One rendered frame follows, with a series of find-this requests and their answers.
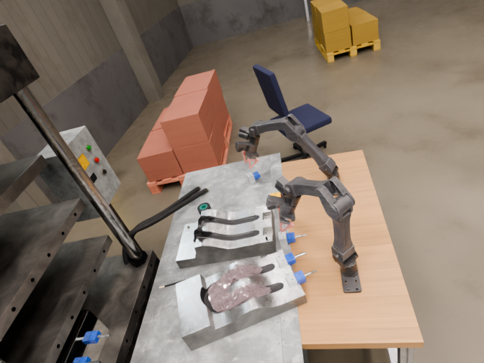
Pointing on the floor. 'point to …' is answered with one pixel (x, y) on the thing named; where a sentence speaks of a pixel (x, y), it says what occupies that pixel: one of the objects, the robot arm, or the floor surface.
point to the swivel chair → (271, 91)
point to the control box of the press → (99, 176)
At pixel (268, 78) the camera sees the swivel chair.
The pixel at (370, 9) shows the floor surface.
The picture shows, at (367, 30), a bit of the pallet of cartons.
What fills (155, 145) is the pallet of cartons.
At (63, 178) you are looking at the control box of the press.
